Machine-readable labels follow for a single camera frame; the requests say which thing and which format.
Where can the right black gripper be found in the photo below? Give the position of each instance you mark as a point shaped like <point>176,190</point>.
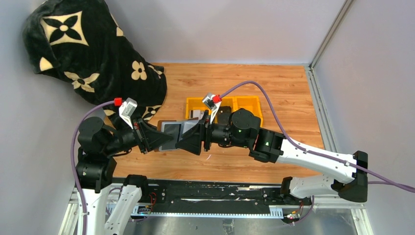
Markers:
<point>207,134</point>

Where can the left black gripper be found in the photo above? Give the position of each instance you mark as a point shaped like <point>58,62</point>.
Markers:
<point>142,136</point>

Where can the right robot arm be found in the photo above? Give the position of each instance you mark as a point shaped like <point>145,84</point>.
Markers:
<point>340,174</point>

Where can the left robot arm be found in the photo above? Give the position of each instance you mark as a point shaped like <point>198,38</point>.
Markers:
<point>99,145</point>

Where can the silver cards stack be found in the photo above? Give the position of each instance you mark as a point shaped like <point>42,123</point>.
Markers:
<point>197,114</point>

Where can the yellow bin with silver cards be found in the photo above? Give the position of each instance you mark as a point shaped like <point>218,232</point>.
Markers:
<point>195,103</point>

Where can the black cards stack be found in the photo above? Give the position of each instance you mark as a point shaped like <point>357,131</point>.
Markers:
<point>223,114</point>

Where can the yellow bin with black cards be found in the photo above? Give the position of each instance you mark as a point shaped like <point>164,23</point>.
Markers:
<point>228,105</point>

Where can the yellow bin with gold cards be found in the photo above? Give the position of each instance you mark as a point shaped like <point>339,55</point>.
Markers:
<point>250,103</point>

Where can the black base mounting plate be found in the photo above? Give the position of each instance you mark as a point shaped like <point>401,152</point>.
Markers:
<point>205,197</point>

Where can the black floral plush blanket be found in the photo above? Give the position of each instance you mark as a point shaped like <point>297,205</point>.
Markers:
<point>79,42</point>

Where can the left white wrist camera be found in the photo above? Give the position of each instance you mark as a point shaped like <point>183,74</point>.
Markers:
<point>126,110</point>

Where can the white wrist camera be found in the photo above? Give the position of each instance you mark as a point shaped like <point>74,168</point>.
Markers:
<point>213,102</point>
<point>126,110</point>

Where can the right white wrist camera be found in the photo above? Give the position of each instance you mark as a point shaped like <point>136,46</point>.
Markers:
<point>213,102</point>

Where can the corner aluminium post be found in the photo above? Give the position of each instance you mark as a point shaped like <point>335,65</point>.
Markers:
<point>321,113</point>

